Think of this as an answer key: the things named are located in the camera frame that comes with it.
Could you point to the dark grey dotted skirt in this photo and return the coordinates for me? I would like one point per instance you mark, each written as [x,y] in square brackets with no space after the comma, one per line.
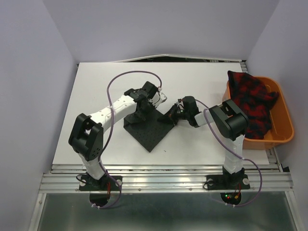
[150,132]

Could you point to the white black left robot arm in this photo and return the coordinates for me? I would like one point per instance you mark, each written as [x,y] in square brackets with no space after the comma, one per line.
[86,137]

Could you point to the aluminium extrusion frame rail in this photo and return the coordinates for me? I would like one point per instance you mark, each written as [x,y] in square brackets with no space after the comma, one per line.
[158,178]

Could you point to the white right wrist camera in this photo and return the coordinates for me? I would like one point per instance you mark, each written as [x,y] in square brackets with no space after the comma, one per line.
[179,103]

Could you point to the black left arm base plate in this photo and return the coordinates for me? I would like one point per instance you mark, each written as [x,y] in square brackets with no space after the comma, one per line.
[88,184]

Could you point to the red black plaid skirt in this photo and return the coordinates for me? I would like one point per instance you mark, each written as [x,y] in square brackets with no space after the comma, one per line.
[252,97]

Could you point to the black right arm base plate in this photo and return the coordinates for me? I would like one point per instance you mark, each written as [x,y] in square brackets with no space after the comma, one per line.
[226,182]

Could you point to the orange plastic bin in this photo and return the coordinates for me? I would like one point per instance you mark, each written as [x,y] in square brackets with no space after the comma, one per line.
[282,127]

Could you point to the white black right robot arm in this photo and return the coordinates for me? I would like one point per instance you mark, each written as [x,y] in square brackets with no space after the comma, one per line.
[227,122]

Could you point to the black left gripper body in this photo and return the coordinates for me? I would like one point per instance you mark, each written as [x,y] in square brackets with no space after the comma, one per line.
[148,109]

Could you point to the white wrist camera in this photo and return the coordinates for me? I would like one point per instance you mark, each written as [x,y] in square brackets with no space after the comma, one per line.
[158,99]
[179,103]

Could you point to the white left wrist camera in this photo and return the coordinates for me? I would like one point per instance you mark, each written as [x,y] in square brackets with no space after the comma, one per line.
[158,99]

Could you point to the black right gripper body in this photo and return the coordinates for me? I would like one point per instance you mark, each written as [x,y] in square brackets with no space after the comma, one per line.
[182,114]

